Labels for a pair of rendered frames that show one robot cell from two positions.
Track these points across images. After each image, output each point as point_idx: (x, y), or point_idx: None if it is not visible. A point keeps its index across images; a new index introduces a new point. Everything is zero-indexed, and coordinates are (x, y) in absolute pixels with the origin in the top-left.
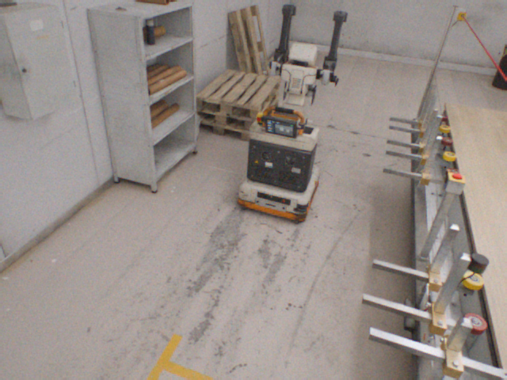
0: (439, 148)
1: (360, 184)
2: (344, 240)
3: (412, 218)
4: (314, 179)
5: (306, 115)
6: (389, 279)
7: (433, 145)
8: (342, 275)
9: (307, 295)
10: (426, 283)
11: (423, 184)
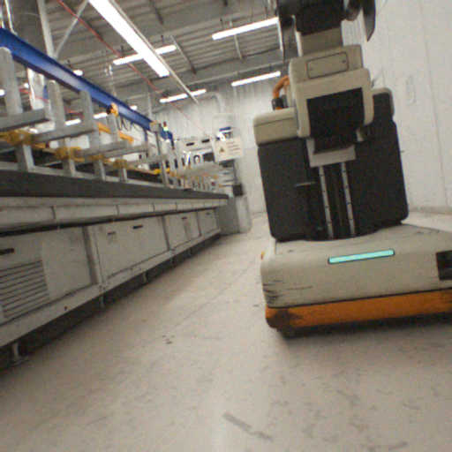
0: (47, 156)
1: (110, 410)
2: (206, 298)
3: (153, 191)
4: (265, 252)
5: (291, 91)
6: (161, 291)
7: (116, 124)
8: (214, 281)
9: (248, 267)
10: (178, 176)
11: (129, 169)
